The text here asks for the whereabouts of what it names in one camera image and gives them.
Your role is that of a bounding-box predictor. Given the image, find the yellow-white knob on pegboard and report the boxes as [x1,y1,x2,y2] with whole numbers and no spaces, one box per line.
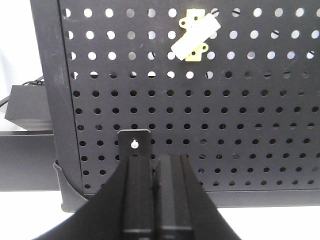
[170,8,221,62]

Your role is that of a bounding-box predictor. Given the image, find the black left pegboard clamp bracket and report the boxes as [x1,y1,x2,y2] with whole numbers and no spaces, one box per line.
[117,128,152,161]

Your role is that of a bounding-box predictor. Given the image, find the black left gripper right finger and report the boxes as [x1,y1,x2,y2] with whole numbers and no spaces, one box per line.
[155,154,239,240]

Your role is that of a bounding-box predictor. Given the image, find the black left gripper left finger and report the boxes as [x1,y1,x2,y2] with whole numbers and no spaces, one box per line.
[38,155,154,240]

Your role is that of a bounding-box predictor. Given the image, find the black box behind pegboard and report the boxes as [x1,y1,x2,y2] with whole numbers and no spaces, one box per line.
[4,85,53,131]

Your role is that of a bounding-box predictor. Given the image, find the black perforated pegboard panel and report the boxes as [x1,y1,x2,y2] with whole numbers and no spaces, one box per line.
[30,0,320,212]

